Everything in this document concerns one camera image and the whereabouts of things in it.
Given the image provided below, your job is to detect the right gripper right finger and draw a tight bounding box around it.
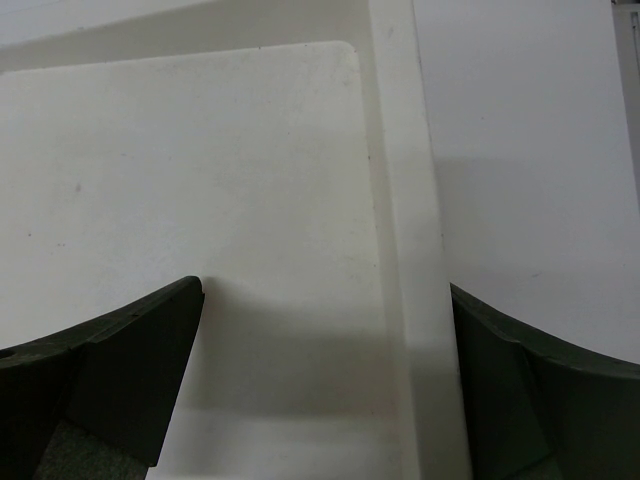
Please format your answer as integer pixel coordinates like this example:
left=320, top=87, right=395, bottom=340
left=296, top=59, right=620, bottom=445
left=451, top=286, right=639, bottom=479

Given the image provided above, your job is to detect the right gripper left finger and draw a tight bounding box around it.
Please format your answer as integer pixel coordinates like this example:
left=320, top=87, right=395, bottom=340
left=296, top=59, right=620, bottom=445
left=1, top=276, right=205, bottom=479

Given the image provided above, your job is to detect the white drawer cabinet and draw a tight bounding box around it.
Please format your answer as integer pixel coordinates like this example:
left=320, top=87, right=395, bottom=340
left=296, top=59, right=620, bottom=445
left=1, top=1, right=471, bottom=479

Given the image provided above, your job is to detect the right side aluminium rail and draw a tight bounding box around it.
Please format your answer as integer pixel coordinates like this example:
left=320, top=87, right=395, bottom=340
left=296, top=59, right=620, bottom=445
left=612, top=1, right=639, bottom=190

